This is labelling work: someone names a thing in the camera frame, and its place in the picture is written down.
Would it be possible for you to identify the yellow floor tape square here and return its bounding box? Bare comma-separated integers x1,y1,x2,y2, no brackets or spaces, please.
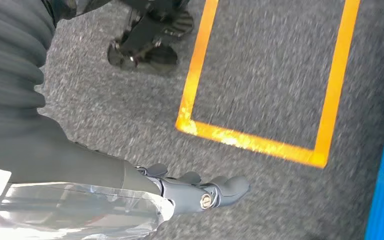
175,0,362,169

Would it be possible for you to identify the black robot right foot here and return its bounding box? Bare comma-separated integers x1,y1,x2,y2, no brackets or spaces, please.
107,0,195,72

